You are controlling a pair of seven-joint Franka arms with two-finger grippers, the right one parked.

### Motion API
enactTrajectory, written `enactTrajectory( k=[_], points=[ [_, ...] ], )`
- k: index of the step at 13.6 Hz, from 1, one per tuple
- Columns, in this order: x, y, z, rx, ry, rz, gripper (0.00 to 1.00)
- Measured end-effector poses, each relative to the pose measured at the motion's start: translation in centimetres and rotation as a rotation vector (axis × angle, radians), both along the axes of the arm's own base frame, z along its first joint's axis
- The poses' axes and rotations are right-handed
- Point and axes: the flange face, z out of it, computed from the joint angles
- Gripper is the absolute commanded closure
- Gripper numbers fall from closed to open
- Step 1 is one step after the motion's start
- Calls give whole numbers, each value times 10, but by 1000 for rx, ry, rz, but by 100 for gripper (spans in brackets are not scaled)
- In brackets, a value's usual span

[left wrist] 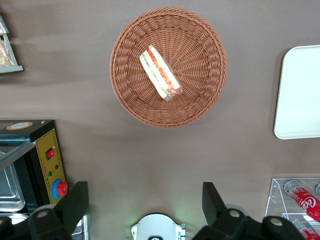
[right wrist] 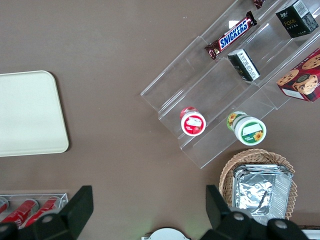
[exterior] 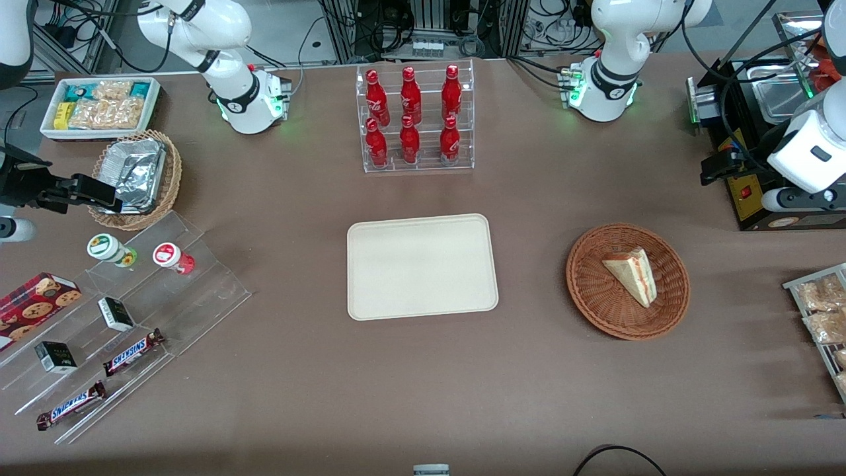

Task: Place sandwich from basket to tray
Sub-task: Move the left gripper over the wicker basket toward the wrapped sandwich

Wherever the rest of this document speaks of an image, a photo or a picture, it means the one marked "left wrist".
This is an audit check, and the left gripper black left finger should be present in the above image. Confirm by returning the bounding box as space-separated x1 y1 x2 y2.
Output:
0 181 90 240

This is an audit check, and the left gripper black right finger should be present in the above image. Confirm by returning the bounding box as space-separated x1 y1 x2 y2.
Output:
191 181 306 240

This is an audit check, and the triangle sandwich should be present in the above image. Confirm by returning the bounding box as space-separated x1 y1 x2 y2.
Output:
138 44 183 102

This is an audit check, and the brown wicker basket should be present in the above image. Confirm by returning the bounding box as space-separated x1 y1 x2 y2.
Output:
109 6 228 129

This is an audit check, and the cream plastic tray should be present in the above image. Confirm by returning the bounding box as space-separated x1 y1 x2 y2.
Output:
273 44 320 140

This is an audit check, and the steel warmer pan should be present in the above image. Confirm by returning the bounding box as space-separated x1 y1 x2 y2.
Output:
0 212 91 240
0 162 26 213

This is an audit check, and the black food warmer cabinet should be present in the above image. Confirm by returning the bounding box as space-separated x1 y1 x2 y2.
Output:
0 119 69 240

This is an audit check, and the clear acrylic bottle rack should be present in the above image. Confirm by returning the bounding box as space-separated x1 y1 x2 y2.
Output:
264 177 320 240

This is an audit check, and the red cola bottle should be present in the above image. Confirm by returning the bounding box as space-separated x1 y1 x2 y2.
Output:
283 179 320 223
291 218 317 240

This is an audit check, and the clear bag of crackers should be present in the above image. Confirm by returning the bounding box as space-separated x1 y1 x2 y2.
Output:
0 39 16 67

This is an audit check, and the grey wire snack rack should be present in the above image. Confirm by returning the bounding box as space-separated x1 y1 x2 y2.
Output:
0 14 25 75

